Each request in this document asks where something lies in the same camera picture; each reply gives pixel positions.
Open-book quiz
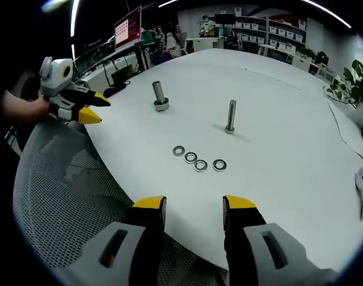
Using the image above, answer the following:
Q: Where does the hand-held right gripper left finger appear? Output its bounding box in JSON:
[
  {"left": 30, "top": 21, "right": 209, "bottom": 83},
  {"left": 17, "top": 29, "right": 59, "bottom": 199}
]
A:
[{"left": 54, "top": 195, "right": 167, "bottom": 286}]

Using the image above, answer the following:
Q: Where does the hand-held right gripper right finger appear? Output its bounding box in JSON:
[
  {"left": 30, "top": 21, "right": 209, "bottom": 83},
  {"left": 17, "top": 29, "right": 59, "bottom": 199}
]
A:
[{"left": 222, "top": 195, "right": 340, "bottom": 286}]

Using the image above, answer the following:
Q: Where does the thick threaded steel stud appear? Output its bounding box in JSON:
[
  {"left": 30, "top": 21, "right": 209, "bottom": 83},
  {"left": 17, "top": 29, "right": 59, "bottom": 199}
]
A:
[{"left": 152, "top": 80, "right": 170, "bottom": 113}]

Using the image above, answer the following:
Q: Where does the thin threaded steel stud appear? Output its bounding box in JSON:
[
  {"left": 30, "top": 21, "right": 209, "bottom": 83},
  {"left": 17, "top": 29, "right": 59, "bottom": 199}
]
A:
[{"left": 224, "top": 100, "right": 237, "bottom": 135}]

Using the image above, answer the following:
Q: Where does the black computer mouse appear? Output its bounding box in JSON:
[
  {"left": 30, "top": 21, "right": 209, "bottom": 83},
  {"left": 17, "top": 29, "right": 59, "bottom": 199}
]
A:
[{"left": 103, "top": 84, "right": 128, "bottom": 98}]

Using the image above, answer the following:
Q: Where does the grey mesh office chair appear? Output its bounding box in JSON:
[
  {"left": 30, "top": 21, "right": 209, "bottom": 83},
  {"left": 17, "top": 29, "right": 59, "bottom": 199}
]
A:
[{"left": 13, "top": 120, "right": 229, "bottom": 286}]

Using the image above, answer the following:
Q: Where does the computer monitor with red screen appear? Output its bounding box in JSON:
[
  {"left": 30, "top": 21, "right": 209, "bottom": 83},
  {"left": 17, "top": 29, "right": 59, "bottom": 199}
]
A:
[{"left": 114, "top": 5, "right": 142, "bottom": 50}]

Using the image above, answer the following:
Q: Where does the white cabinet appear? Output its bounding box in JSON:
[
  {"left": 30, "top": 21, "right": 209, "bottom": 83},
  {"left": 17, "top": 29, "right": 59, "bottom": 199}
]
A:
[{"left": 185, "top": 36, "right": 225, "bottom": 55}]

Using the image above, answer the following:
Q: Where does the white paper sheet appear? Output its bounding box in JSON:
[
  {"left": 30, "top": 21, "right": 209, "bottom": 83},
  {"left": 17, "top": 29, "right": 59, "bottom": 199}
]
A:
[{"left": 328, "top": 102, "right": 363, "bottom": 167}]

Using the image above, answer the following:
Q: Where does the white background desk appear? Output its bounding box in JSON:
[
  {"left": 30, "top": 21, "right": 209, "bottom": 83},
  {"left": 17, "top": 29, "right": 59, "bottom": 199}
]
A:
[{"left": 257, "top": 43, "right": 312, "bottom": 72}]

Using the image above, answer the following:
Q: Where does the small green desk plant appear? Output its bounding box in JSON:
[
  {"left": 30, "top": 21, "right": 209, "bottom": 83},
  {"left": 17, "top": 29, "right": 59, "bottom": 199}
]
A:
[{"left": 297, "top": 47, "right": 316, "bottom": 61}]

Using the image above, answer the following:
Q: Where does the green potted plant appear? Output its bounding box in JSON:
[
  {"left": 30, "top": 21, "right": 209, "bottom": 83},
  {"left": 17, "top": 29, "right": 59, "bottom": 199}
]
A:
[{"left": 322, "top": 58, "right": 363, "bottom": 129}]

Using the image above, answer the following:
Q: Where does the black desk appliance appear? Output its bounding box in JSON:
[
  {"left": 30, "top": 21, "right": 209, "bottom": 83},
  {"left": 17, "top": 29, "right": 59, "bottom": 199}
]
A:
[{"left": 315, "top": 51, "right": 330, "bottom": 65}]

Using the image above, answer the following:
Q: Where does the shelving with white bins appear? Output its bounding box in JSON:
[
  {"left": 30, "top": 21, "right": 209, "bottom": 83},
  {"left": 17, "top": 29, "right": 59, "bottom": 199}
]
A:
[{"left": 213, "top": 6, "right": 308, "bottom": 50}]

